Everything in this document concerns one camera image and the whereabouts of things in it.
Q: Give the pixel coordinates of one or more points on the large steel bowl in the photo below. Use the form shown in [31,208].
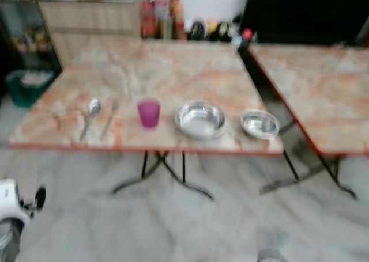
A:
[202,121]

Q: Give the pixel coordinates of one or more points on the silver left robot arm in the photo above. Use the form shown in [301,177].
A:
[8,242]

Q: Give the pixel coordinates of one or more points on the steel fork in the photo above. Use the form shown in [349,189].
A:
[109,119]

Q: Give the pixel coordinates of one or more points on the green plastic basket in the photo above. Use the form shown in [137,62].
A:
[29,92]

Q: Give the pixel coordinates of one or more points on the steel spoon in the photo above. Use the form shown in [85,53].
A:
[94,106]

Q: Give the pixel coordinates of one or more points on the purple plastic cup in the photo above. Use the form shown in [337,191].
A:
[149,114]

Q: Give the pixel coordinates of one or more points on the dark shelf unit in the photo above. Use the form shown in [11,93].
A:
[26,40]

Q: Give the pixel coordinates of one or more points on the marble pattern folding table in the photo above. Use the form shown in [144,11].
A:
[138,69]
[317,83]

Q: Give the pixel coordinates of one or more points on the light wooden cabinet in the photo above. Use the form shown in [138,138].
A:
[89,23]

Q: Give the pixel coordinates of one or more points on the tall jar orange contents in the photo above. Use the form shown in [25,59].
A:
[176,14]

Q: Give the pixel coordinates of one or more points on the small steel bowl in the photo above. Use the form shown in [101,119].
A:
[260,125]

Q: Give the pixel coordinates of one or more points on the yellow round figurine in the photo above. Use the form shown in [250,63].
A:
[213,29]

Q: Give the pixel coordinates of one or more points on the small red box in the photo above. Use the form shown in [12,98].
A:
[247,34]

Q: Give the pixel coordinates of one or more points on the black television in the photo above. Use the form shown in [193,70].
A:
[305,11]

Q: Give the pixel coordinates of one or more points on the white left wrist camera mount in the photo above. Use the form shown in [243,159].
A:
[12,200]

